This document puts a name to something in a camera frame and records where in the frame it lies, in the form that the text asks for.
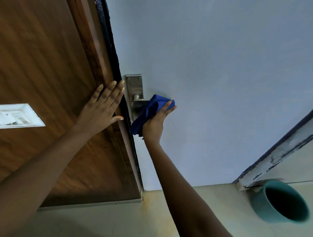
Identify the person's left hand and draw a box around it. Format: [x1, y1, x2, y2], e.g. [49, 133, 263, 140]
[73, 80, 126, 138]

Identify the person's right hand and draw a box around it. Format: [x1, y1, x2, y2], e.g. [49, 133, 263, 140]
[142, 100, 177, 147]

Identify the blue cleaning cloth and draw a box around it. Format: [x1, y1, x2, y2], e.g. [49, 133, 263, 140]
[130, 94, 176, 137]

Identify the person's right forearm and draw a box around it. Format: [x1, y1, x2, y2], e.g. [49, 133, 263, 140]
[144, 140, 233, 237]

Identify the person's left forearm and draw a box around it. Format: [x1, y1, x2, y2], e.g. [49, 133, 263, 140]
[0, 125, 94, 237]

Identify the brown wooden panel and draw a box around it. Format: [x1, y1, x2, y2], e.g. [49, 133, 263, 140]
[0, 0, 144, 208]

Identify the white door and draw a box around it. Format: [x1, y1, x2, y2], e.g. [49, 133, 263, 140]
[105, 0, 313, 191]

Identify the teal plastic bucket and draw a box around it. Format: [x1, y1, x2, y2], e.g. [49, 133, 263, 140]
[250, 180, 311, 224]

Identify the silver lever door handle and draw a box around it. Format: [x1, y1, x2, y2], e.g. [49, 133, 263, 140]
[125, 74, 150, 123]

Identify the white switch plate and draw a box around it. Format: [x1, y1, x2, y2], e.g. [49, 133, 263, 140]
[0, 104, 46, 129]

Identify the worn white door frame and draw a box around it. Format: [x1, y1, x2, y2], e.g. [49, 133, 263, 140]
[233, 117, 313, 191]

